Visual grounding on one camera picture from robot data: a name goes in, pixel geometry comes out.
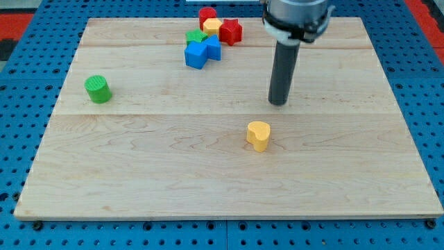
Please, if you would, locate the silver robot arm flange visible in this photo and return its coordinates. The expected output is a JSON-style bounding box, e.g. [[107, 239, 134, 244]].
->
[[261, 0, 335, 47]]

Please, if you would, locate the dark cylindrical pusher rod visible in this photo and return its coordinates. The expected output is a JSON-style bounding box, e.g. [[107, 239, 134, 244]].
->
[[268, 42, 300, 106]]

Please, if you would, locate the yellow heart block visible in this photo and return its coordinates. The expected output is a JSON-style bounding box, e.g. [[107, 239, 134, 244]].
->
[[246, 121, 271, 152]]

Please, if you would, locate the red cylinder block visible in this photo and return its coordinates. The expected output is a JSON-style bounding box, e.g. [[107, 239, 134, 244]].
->
[[198, 6, 217, 30]]

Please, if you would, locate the red star block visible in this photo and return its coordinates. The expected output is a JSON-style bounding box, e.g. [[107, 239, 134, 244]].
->
[[219, 19, 243, 46]]

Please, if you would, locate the green cylinder block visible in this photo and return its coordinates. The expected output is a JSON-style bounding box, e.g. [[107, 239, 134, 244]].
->
[[84, 75, 112, 103]]

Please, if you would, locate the yellow hexagon block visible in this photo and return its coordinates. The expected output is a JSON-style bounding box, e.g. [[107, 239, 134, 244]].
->
[[203, 18, 223, 36]]

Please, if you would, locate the blue triangle block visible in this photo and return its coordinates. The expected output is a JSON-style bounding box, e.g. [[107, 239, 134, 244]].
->
[[203, 35, 221, 60]]

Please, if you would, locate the blue cube block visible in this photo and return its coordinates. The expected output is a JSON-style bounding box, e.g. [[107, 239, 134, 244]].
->
[[185, 42, 207, 69]]

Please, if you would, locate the green star block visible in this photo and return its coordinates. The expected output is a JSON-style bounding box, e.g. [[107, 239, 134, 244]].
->
[[185, 28, 208, 45]]

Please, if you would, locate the wooden board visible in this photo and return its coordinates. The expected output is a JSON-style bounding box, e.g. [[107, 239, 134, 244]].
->
[[14, 17, 443, 221]]

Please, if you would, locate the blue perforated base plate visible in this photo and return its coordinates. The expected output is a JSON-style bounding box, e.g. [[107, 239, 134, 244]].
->
[[1, 0, 443, 249]]

